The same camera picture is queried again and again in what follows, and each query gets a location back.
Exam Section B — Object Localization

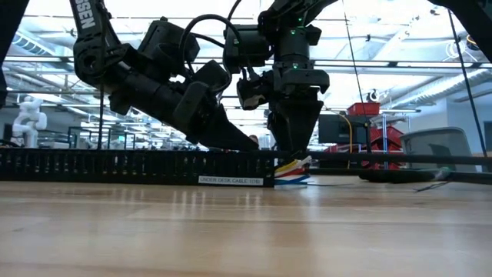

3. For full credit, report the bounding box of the silver ventilation duct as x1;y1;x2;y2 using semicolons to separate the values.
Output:
391;68;489;109

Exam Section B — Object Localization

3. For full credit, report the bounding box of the long ceiling light bar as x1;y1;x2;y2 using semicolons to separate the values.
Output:
0;56;492;68

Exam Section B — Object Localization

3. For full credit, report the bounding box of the white cable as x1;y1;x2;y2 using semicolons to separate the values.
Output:
274;155;313;189

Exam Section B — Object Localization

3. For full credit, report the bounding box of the stack of red bins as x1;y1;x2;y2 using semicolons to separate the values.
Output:
369;125;407;170

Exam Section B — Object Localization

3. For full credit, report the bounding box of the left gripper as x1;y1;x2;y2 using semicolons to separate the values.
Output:
109;60;259;152

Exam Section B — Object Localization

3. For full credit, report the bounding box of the white robot figure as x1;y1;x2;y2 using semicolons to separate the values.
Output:
11;95;48;149

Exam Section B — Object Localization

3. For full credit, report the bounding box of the black slotted cable raceway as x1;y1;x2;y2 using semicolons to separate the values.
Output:
0;148;276;189

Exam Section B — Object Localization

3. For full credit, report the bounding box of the black monitor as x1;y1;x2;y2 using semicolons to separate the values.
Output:
317;113;372;146

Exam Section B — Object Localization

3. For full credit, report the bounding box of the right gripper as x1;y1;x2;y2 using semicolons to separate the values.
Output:
268;63;331;154

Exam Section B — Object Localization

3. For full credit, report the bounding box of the red storage bin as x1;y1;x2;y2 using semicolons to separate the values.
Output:
347;102;381;117

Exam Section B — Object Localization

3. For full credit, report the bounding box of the yellow hanging cable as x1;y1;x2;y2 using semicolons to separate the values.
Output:
337;112;354;170

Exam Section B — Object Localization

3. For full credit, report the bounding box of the black aluminium frame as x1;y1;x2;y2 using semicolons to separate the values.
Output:
447;171;492;186

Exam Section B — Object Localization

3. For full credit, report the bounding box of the black raceway cover strip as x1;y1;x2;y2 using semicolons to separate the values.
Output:
274;150;492;167

